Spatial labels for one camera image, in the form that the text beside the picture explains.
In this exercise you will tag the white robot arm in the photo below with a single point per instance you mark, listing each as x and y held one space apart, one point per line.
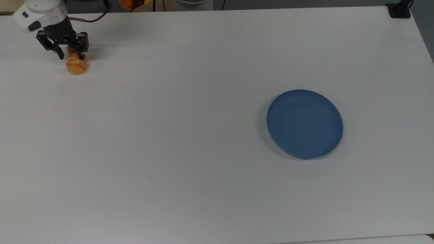
40 13

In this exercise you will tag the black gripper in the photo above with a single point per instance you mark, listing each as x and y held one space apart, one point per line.
60 32

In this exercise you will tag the blue round plate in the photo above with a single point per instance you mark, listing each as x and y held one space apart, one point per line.
304 124

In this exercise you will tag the orange fruit toys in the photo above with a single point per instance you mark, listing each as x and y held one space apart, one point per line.
130 3

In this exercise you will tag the black table clamp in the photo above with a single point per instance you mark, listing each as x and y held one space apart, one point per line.
399 11

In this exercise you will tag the orange-brown bread roll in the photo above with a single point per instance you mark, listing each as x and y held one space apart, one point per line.
76 66

